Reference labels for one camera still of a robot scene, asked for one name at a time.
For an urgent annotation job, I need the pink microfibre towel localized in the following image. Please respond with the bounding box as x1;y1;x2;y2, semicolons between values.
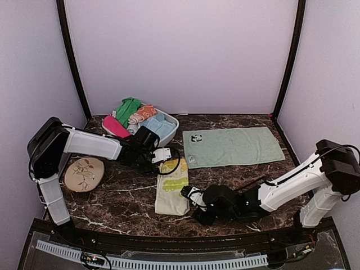
102;115;131;138

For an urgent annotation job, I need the yellow green patterned towel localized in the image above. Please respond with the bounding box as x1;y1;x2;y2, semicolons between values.
155;159;190;216

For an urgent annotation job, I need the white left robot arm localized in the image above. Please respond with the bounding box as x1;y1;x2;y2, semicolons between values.
27;117;160;245

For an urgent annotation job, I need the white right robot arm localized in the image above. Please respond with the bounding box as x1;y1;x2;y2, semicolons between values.
181;139;359;244

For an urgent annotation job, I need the small blue rolled towel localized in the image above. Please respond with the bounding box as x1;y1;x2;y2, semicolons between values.
127;124;140;135

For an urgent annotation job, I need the grey plastic basin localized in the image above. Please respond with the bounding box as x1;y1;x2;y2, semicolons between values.
102;105;179;147

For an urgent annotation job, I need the light blue rolled towel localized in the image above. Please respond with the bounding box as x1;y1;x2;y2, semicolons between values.
140;113;176;140

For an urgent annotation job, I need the orange rolled towel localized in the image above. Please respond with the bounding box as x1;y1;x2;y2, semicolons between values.
128;104;157;124

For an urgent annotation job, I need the green rolled towel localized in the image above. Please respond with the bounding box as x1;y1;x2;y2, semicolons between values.
112;97;141;129

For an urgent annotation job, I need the round painted ceramic plate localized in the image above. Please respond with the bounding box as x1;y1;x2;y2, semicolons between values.
64;157;105;193

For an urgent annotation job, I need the mint green panda towel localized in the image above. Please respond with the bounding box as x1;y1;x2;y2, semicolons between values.
182;127;285;169

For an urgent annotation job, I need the black left camera cable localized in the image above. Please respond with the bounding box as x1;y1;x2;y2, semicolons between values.
151;146;181;177

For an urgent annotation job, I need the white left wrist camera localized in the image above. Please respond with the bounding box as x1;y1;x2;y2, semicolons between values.
151;147;172;164

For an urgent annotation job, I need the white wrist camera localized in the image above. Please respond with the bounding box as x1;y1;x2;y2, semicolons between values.
151;147;172;164
181;186;206;208

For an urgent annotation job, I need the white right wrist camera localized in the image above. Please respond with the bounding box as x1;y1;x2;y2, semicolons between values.
181;186;206;208

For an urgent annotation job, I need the black front table rail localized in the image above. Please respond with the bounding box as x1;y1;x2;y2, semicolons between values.
30;218;334;253

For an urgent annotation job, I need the grey slotted cable duct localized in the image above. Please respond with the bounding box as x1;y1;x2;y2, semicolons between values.
35;240;269;269

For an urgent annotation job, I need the black left corner post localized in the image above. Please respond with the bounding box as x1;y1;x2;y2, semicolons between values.
56;0;92;121

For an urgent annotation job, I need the black corner post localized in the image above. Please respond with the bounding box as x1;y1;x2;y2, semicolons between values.
271;0;307;122
56;0;92;121

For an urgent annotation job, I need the black right corner post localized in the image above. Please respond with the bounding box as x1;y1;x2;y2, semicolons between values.
271;0;307;122

